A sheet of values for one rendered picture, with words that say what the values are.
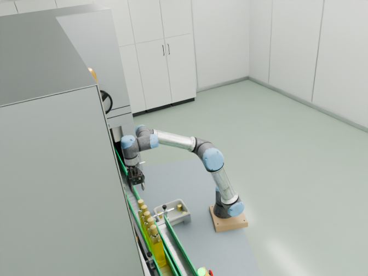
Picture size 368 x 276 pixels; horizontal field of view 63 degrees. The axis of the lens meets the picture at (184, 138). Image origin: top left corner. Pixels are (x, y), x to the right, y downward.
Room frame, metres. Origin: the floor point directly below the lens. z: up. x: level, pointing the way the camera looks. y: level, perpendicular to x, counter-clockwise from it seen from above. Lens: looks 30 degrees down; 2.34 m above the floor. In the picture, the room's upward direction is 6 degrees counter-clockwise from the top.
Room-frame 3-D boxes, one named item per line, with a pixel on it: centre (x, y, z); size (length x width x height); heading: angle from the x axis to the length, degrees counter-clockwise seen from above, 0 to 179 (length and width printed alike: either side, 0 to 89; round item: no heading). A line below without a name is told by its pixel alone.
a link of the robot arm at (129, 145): (1.36, 0.29, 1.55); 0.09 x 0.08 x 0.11; 106
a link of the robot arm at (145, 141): (1.41, 0.20, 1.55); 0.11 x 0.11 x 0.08; 16
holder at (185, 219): (1.61, 0.17, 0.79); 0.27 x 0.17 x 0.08; 111
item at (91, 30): (2.56, 0.71, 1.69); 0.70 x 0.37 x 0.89; 21
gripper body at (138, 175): (1.35, 0.29, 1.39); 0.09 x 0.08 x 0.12; 15
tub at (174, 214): (1.62, 0.15, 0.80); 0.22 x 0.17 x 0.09; 111
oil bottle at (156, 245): (1.16, 0.21, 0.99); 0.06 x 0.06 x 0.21; 21
